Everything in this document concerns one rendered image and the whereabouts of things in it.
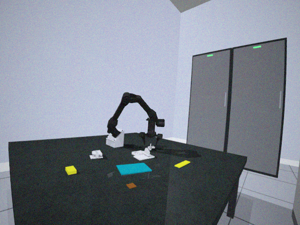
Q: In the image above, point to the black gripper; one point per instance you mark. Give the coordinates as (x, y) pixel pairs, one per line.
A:
(142, 135)

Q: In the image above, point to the small orange flat square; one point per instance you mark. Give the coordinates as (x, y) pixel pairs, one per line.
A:
(131, 185)

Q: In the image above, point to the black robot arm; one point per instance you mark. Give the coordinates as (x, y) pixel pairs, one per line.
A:
(132, 98)

